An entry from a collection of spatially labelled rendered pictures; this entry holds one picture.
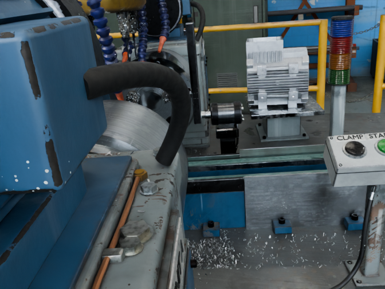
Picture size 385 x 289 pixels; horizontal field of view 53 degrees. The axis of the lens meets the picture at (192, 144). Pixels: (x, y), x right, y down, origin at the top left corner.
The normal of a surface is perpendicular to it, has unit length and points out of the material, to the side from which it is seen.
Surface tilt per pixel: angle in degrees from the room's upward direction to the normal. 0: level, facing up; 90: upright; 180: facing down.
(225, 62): 90
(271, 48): 90
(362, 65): 90
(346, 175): 115
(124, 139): 28
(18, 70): 90
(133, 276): 0
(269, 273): 0
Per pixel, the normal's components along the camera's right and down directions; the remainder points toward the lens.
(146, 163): -0.09, -0.92
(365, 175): 0.00, 0.73
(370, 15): -0.23, 0.38
